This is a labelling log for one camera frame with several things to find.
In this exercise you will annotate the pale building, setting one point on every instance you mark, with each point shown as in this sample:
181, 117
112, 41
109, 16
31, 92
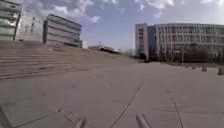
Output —
31, 28

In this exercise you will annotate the grey banded building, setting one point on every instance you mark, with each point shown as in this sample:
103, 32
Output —
61, 31

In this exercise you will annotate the wide stone steps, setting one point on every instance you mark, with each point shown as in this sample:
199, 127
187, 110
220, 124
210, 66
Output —
33, 60

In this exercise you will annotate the robot's own part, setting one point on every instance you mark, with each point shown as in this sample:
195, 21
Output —
80, 123
142, 121

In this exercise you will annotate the large curved windowed building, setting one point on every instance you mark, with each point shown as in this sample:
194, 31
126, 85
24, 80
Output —
186, 36

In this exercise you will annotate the tall banded building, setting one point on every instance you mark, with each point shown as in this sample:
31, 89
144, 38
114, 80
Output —
8, 20

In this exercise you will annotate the row of trees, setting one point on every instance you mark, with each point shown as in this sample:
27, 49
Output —
196, 56

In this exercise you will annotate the stone bollard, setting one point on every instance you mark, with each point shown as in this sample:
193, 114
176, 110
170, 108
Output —
220, 70
193, 67
204, 68

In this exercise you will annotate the grey slab paved plaza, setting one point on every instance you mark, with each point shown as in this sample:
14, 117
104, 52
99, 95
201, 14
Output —
110, 86

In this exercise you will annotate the low building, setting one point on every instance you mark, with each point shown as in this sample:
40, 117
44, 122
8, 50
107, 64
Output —
105, 48

